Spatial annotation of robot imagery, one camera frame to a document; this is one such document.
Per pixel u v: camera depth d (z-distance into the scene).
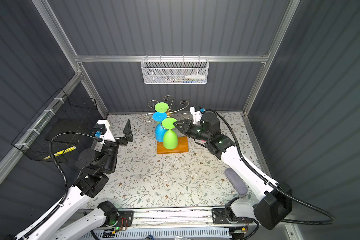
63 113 0.80
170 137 0.76
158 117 0.76
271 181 0.42
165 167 0.91
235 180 0.82
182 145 0.98
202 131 0.60
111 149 0.53
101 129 0.47
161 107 0.79
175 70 1.24
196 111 0.65
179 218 0.75
